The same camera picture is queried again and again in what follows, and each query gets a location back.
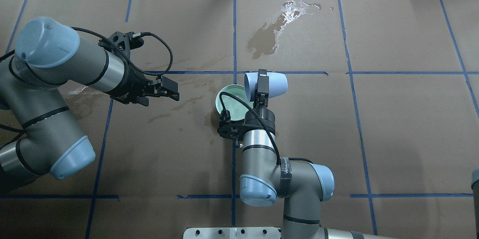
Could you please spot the blue plastic cup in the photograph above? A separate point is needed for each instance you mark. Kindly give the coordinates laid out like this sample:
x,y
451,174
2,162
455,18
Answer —
x,y
272,83

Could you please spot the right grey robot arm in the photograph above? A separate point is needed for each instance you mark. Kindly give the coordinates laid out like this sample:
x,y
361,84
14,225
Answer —
x,y
400,147

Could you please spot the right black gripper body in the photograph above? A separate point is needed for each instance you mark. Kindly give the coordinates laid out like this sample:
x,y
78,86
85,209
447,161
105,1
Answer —
x,y
263,116

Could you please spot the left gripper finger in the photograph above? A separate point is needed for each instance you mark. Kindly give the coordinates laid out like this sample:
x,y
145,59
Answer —
x,y
167,85
170,94

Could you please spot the green bowl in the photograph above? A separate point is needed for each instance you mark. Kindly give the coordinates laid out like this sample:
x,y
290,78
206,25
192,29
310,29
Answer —
x,y
236,109

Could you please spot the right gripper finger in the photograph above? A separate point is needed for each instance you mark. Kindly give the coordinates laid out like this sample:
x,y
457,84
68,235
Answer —
x,y
262,86

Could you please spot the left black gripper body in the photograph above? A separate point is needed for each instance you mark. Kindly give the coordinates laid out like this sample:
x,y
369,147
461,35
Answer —
x,y
130,85

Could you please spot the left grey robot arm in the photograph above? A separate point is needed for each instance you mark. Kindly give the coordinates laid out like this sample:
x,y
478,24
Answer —
x,y
47,55

